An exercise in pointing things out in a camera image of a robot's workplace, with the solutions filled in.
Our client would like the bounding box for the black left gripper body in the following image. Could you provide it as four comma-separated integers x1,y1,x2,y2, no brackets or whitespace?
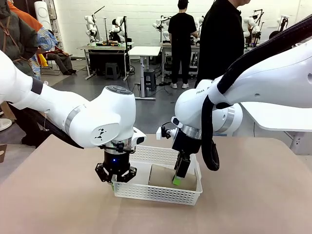
102,149,131,175

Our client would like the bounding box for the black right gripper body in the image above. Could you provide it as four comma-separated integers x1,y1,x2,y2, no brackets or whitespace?
171,129,202,155

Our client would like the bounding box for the cardboard tube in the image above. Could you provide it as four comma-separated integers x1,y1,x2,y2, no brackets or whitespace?
147,164,198,192

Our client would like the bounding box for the white perforated plastic basket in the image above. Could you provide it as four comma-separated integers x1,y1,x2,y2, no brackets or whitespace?
112,145,204,207

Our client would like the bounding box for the grey plastic stool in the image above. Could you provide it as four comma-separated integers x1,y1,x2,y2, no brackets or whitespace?
143,69,157,93

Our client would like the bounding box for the dark plastic stool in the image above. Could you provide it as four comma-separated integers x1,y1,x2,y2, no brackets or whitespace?
105,62,121,81

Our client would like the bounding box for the white background work table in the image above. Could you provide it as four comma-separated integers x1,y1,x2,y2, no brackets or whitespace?
160,41,200,82

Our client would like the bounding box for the white standing desk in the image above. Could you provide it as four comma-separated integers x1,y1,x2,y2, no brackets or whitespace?
127,46,162,101

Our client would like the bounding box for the person in black shirt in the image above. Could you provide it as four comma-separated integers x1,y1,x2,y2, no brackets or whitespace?
195,0,246,89

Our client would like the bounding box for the white floor fan base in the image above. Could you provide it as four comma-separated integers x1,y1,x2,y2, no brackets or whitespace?
0,117,13,133

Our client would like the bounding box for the standing person in black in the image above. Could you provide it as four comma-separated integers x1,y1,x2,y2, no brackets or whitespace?
168,0,199,90

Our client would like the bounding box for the grey robot work table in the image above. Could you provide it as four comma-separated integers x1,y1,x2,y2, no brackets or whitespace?
77,41,135,82

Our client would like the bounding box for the seated person in dark clothes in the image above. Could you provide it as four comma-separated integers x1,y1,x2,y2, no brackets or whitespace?
44,45,78,76

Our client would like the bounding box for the yellow plastic object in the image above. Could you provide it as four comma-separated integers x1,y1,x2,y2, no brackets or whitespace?
39,53,49,68

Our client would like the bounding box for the blue patterned jacket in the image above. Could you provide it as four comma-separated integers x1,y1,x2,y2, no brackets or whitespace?
28,27,59,81

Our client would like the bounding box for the person in dark green coat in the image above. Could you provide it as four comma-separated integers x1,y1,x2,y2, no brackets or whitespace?
0,0,51,148

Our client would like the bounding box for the person in orange jacket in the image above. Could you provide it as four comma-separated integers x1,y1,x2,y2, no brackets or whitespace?
6,0,44,34

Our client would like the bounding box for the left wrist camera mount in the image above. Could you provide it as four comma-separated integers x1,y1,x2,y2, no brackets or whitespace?
114,142,136,155

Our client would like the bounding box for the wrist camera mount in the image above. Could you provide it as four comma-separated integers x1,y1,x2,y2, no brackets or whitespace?
156,121,176,141
114,142,136,155

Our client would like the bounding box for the right arm black cable sleeve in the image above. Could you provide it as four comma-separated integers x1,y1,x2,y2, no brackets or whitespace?
200,14,312,172

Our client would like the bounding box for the arm black cable sleeve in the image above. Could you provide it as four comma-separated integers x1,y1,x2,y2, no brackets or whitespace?
21,106,84,150
200,14,312,172

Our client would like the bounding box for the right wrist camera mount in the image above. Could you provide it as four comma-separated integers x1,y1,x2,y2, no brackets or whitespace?
156,121,176,141

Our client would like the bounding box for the left arm black cable sleeve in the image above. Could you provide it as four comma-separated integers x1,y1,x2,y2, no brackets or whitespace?
21,106,84,150

